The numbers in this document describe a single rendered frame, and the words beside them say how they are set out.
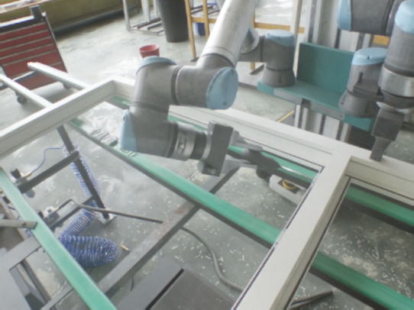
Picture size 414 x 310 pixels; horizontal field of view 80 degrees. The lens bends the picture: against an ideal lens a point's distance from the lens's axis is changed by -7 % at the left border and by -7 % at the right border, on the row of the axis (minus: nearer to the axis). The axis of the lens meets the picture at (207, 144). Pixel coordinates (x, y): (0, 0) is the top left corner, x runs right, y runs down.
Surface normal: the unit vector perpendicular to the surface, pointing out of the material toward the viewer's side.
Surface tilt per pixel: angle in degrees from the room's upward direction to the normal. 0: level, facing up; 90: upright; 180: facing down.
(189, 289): 0
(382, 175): 90
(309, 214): 0
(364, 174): 90
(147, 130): 58
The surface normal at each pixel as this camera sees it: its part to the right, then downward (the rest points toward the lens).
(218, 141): 0.29, 0.26
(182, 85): -0.35, 0.14
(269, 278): -0.10, -0.79
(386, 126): -0.62, 0.53
